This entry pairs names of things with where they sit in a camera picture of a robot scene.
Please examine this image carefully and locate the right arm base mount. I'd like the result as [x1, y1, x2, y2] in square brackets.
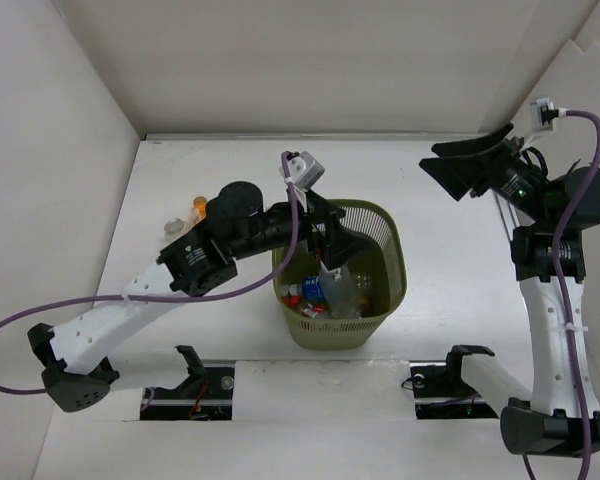
[401, 345, 497, 420]

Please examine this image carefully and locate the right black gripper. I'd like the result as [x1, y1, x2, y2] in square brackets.
[421, 122, 552, 226]

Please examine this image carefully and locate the purple cable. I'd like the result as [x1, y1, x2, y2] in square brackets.
[0, 152, 306, 399]
[522, 109, 600, 480]

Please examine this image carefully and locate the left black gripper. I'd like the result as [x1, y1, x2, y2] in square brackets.
[229, 184, 371, 268]

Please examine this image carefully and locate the red label clear bottle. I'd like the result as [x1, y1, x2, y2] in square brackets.
[282, 295, 330, 319]

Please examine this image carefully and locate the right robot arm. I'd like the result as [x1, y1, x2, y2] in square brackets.
[420, 127, 600, 459]

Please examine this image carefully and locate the clear jar silver lid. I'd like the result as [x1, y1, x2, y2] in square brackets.
[163, 218, 191, 243]

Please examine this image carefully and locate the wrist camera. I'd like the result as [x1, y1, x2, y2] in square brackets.
[523, 97, 565, 149]
[279, 151, 325, 194]

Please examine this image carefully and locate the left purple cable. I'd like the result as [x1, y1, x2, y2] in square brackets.
[0, 152, 306, 399]

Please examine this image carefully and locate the blue label clear bottle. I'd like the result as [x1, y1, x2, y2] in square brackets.
[286, 275, 327, 303]

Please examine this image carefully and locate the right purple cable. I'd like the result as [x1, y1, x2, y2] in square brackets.
[522, 109, 600, 480]

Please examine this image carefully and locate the green plastic mesh bin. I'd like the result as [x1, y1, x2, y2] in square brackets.
[274, 199, 407, 351]

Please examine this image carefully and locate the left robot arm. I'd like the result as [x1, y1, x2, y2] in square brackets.
[28, 181, 376, 413]

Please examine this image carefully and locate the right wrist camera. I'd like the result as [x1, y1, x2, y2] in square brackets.
[523, 97, 565, 149]

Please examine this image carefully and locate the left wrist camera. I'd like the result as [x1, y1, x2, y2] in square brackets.
[279, 151, 325, 194]

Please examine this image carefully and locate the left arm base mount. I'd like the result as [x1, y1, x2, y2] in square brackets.
[139, 345, 236, 422]

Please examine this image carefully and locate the clear ribbed plastic bottle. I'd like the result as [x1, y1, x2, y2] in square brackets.
[318, 266, 360, 319]

